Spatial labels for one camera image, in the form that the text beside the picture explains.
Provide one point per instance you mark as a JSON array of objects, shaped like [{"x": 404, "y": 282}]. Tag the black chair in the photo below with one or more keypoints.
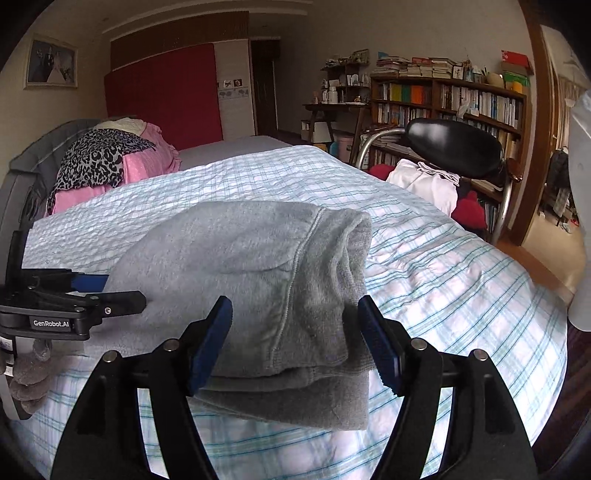
[{"x": 452, "y": 147}]

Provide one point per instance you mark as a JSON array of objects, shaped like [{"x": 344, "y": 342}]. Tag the red wall panel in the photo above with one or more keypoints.
[{"x": 161, "y": 92}]

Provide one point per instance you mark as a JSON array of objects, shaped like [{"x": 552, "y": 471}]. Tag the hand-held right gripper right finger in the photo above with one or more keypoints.
[{"x": 378, "y": 341}]

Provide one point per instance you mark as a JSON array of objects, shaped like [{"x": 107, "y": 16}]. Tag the red cushion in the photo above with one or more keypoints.
[{"x": 471, "y": 212}]

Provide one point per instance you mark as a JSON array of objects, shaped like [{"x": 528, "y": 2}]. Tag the grey sweatshirt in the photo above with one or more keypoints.
[{"x": 240, "y": 258}]

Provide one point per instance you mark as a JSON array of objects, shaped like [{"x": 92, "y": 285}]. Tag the leopard print cloth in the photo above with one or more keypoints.
[{"x": 92, "y": 161}]

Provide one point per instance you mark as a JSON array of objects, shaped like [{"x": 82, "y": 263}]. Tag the wooden door frame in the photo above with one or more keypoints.
[{"x": 538, "y": 115}]

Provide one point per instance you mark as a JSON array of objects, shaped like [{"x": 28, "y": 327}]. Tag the pink storage bin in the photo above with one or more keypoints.
[{"x": 342, "y": 147}]

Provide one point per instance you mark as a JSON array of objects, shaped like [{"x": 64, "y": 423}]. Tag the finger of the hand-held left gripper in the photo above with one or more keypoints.
[
  {"x": 124, "y": 302},
  {"x": 92, "y": 281}
]

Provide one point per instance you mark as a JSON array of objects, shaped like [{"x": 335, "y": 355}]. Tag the bed with plaid sheet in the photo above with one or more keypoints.
[{"x": 461, "y": 286}]

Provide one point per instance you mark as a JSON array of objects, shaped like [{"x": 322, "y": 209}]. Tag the grey mattress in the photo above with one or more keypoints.
[{"x": 221, "y": 150}]

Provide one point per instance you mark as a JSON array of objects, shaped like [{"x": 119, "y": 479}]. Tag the white clothes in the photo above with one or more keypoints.
[{"x": 425, "y": 187}]

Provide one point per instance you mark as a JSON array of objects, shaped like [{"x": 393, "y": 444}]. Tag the framed photo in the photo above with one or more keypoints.
[{"x": 51, "y": 62}]

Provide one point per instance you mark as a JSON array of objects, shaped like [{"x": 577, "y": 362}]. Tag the cream knitted cloth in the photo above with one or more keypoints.
[{"x": 122, "y": 124}]

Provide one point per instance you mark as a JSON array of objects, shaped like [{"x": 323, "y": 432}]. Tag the wooden bookshelf with books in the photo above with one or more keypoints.
[{"x": 461, "y": 101}]

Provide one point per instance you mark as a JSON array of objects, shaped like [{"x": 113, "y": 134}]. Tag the red box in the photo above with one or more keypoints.
[{"x": 516, "y": 61}]

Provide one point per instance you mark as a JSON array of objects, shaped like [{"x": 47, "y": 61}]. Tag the wooden desk with shelf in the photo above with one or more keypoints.
[{"x": 337, "y": 92}]

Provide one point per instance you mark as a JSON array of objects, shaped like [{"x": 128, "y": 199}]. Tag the white wardrobe panel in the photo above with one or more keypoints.
[{"x": 235, "y": 115}]

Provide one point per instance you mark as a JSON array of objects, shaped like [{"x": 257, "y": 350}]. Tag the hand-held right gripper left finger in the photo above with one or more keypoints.
[{"x": 212, "y": 341}]

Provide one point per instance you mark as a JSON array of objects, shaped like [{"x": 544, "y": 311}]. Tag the person's left hand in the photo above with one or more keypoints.
[{"x": 30, "y": 383}]

